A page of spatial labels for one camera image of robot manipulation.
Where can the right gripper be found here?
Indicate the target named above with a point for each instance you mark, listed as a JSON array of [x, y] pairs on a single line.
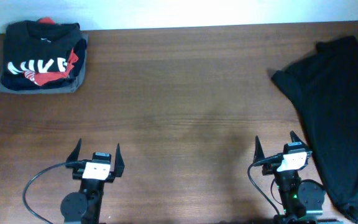
[[270, 168]]

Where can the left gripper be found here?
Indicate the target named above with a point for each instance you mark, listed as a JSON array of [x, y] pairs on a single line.
[[119, 167]]

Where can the black t-shirt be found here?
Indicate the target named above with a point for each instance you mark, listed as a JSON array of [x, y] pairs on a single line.
[[323, 88]]

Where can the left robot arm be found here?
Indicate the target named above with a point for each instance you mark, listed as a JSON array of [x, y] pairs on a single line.
[[84, 205]]

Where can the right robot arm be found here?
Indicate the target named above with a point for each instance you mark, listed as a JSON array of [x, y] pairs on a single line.
[[302, 200]]

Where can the grey folded shirt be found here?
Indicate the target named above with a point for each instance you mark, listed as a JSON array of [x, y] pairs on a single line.
[[76, 84]]

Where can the red folded shirt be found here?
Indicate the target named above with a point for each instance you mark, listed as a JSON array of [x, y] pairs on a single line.
[[50, 74]]

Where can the navy folded shirt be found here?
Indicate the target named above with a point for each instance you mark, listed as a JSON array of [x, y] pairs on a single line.
[[26, 84]]

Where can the black Nike folded shirt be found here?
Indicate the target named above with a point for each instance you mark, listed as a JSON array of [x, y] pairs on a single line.
[[12, 46]]

